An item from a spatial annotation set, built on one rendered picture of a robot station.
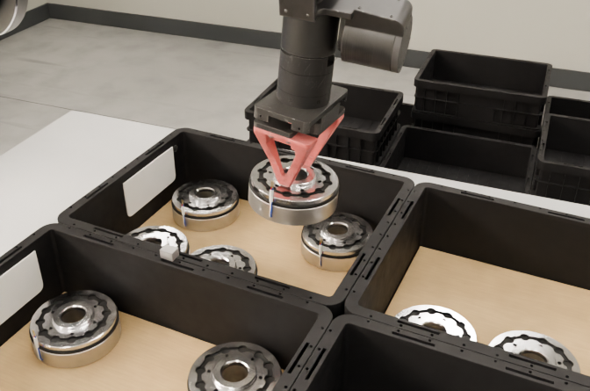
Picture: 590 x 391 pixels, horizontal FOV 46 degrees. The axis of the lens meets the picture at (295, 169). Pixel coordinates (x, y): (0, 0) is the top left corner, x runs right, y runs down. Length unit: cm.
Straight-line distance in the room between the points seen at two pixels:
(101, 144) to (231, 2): 267
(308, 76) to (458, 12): 312
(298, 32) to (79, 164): 94
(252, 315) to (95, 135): 94
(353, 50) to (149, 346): 43
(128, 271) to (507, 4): 310
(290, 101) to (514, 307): 42
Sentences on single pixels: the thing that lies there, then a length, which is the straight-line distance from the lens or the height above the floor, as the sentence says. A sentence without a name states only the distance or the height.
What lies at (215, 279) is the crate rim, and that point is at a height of 93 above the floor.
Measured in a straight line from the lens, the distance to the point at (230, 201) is 105.
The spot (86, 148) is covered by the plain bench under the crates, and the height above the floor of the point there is 70.
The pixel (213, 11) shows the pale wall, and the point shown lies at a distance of 427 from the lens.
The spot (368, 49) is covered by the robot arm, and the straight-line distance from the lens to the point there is 67.
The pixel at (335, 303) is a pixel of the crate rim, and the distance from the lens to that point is 76.
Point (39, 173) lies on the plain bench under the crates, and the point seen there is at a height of 70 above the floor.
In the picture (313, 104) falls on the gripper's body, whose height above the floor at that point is 113.
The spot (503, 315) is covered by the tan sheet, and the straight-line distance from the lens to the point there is 93.
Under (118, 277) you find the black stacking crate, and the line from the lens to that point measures 89.
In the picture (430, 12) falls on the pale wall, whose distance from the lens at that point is 382.
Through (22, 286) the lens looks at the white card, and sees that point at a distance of 92.
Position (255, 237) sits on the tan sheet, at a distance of 103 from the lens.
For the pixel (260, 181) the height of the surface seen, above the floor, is 103.
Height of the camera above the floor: 143
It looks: 30 degrees down
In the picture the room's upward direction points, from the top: straight up
